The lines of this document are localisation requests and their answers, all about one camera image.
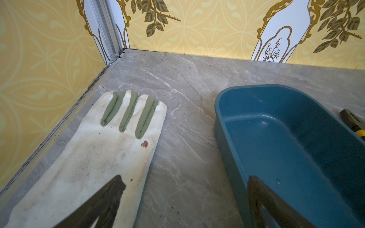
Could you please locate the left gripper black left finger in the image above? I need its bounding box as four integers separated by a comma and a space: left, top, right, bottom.
55, 175, 126, 228

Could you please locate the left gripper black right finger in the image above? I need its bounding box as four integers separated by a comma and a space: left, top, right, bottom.
247, 176, 315, 228

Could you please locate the teal plastic storage box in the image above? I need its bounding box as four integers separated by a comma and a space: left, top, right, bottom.
214, 85, 365, 228

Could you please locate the left work glove beige green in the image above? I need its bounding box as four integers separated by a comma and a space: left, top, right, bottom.
7, 90, 167, 228

